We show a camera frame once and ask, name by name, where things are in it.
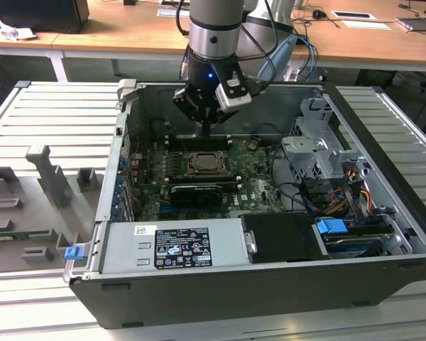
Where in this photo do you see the silver power supply with label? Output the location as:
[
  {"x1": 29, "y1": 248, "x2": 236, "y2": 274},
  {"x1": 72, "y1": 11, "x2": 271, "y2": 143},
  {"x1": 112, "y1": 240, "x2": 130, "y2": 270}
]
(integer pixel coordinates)
[{"x1": 101, "y1": 217, "x2": 253, "y2": 275}]

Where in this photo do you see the silver metal drive cage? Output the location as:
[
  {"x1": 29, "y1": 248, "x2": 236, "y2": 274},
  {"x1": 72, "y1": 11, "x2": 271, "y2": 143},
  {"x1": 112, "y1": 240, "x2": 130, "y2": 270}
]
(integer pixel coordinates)
[{"x1": 280, "y1": 97, "x2": 368, "y2": 193}]

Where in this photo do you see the large black box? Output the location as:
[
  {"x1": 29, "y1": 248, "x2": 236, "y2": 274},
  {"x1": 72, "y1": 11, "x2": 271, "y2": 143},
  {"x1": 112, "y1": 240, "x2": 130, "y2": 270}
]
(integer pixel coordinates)
[{"x1": 0, "y1": 0, "x2": 90, "y2": 35}]

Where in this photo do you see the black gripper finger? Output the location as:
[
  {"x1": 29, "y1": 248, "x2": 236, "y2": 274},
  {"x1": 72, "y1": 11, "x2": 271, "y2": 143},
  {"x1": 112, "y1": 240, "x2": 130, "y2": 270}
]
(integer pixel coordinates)
[
  {"x1": 205, "y1": 107, "x2": 240, "y2": 138},
  {"x1": 173, "y1": 88, "x2": 207, "y2": 138}
]

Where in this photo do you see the black RAM slot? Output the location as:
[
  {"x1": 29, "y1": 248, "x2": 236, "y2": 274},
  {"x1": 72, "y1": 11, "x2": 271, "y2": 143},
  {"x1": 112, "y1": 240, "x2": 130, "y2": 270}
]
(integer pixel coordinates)
[
  {"x1": 166, "y1": 141, "x2": 234, "y2": 150},
  {"x1": 168, "y1": 175, "x2": 243, "y2": 182},
  {"x1": 168, "y1": 135, "x2": 231, "y2": 144},
  {"x1": 169, "y1": 179, "x2": 244, "y2": 188}
]

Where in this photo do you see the green RAM stick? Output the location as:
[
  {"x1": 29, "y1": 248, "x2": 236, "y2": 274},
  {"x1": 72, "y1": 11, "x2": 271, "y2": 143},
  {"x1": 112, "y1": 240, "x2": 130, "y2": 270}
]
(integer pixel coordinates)
[{"x1": 0, "y1": 229, "x2": 55, "y2": 240}]

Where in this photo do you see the grey parts rack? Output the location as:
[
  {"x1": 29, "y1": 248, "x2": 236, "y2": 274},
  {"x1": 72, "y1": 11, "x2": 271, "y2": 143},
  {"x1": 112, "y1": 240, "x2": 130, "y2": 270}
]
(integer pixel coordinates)
[{"x1": 0, "y1": 144, "x2": 106, "y2": 275}]

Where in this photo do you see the black wire loop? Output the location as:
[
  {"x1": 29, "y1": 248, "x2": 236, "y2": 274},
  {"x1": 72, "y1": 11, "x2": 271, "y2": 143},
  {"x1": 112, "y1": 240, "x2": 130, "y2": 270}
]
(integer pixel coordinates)
[{"x1": 275, "y1": 182, "x2": 312, "y2": 215}]

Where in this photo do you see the blue cable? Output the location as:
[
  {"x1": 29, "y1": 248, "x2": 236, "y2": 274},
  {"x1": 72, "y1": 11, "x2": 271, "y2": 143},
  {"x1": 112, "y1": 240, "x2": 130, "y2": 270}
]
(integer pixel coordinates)
[{"x1": 297, "y1": 31, "x2": 320, "y2": 83}]

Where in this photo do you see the black plastic shroud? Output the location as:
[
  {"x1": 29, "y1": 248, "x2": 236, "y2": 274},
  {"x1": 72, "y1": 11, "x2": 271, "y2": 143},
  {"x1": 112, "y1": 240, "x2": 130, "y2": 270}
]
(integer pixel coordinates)
[{"x1": 241, "y1": 212, "x2": 329, "y2": 264}]

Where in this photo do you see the metal CPU socket cover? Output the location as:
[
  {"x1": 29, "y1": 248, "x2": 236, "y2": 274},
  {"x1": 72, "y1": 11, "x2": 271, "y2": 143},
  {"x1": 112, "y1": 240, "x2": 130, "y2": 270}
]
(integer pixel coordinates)
[{"x1": 187, "y1": 151, "x2": 234, "y2": 177}]

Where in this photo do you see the blue case latch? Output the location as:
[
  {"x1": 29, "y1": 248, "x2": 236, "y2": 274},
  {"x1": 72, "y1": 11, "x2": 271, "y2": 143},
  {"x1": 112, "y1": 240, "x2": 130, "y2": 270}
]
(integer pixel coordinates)
[{"x1": 64, "y1": 245, "x2": 84, "y2": 262}]

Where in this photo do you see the CPU socket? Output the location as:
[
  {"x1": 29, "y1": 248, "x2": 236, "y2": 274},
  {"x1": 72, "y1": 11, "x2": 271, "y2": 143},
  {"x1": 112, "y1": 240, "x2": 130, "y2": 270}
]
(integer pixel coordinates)
[{"x1": 186, "y1": 151, "x2": 235, "y2": 178}]

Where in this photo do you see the thin wire locking lever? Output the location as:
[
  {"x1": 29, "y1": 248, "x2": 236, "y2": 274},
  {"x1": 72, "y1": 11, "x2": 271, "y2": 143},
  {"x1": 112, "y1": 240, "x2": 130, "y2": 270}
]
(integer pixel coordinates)
[{"x1": 165, "y1": 121, "x2": 189, "y2": 156}]

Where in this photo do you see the green motherboard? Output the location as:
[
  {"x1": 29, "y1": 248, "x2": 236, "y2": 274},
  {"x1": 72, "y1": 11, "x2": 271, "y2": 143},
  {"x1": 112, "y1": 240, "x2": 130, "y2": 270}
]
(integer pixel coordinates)
[{"x1": 127, "y1": 136, "x2": 289, "y2": 222}]

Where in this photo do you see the yellow orange wire bundle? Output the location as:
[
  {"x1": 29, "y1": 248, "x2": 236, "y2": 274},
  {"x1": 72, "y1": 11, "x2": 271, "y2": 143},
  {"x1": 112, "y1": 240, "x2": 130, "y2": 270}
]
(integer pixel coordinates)
[{"x1": 326, "y1": 170, "x2": 376, "y2": 218}]

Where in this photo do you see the grey laptop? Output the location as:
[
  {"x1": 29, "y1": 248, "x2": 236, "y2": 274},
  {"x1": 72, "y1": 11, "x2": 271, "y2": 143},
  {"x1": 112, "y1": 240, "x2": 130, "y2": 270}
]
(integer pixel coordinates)
[{"x1": 395, "y1": 15, "x2": 426, "y2": 33}]

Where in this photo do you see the blue disk carrier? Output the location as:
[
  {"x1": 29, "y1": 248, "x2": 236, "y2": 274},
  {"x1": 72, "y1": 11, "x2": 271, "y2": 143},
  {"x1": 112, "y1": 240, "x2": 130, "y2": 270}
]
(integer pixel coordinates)
[{"x1": 315, "y1": 217, "x2": 347, "y2": 236}]

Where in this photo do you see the crumpled white paper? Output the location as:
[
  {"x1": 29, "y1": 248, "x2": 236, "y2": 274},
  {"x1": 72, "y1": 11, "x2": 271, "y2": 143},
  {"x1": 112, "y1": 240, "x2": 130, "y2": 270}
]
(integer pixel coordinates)
[{"x1": 0, "y1": 18, "x2": 37, "y2": 41}]

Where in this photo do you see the dark grey open PC case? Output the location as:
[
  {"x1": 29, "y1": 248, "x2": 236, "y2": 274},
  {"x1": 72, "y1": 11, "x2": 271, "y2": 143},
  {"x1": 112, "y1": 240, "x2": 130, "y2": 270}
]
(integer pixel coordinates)
[{"x1": 62, "y1": 78, "x2": 426, "y2": 330}]

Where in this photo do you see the small white adapter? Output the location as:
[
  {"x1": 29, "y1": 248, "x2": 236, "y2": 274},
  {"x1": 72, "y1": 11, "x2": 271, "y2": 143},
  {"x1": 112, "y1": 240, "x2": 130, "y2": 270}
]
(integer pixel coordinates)
[{"x1": 283, "y1": 65, "x2": 301, "y2": 82}]

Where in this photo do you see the pale blue teach pendant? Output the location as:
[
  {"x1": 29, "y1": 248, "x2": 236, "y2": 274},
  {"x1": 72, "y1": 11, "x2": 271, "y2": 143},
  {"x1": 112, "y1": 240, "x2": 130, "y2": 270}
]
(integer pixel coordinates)
[{"x1": 258, "y1": 34, "x2": 300, "y2": 79}]

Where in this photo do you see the short wooden desk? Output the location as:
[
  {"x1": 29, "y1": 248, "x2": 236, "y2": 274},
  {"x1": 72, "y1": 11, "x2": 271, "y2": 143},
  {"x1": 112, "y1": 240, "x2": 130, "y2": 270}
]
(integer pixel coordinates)
[{"x1": 0, "y1": 29, "x2": 63, "y2": 83}]

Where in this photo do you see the white paper sheet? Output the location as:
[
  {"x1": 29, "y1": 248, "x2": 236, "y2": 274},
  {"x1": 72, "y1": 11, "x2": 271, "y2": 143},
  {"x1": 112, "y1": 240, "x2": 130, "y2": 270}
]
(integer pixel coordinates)
[{"x1": 342, "y1": 19, "x2": 392, "y2": 31}]

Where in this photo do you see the grey case latch handle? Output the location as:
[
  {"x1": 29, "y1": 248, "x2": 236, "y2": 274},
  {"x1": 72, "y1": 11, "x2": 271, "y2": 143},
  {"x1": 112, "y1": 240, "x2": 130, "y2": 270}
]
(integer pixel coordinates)
[{"x1": 116, "y1": 78, "x2": 139, "y2": 104}]

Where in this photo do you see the hard disk drive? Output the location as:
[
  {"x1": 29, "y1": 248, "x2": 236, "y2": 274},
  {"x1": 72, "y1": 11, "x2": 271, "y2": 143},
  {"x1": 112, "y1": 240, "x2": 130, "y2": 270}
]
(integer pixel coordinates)
[{"x1": 322, "y1": 232, "x2": 388, "y2": 259}]

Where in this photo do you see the black graphics card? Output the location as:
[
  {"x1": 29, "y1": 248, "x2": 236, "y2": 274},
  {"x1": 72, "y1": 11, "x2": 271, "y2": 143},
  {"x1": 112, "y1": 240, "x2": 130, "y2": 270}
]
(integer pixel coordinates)
[{"x1": 169, "y1": 183, "x2": 230, "y2": 210}]

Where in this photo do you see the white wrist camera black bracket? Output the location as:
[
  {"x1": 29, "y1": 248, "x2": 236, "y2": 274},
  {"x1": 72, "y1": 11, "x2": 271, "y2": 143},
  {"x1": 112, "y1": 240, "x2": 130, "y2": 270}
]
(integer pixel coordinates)
[{"x1": 214, "y1": 69, "x2": 253, "y2": 115}]

